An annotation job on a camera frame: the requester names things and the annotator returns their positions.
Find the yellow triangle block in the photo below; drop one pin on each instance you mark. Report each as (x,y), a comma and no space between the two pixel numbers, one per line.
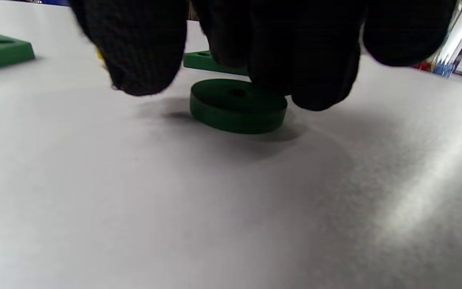
(99,53)

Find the green triangle block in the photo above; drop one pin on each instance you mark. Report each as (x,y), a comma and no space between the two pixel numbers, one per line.
(203,64)

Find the green pentagon block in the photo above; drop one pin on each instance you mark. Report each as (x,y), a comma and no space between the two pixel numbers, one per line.
(2,58)

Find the person's right hand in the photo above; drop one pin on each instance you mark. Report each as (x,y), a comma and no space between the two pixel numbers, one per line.
(295,40)

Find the green disc block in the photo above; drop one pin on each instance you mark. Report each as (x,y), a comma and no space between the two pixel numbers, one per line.
(235,116)

